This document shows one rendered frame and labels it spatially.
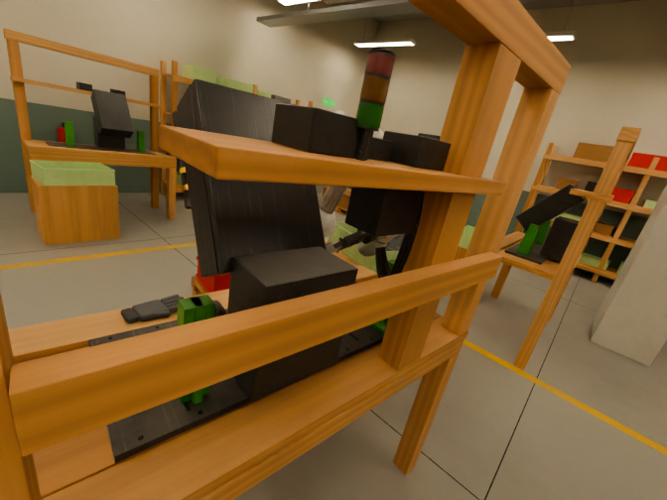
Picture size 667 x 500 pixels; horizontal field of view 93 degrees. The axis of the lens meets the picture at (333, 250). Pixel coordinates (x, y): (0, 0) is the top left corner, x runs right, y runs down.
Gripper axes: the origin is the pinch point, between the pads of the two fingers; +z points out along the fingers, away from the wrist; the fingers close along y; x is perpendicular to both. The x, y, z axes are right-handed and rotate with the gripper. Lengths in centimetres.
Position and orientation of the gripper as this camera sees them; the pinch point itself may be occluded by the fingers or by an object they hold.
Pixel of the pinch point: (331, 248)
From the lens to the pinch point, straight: 114.5
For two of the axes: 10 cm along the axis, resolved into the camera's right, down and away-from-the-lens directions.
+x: 4.7, 8.8, -1.2
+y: 4.4, -3.5, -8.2
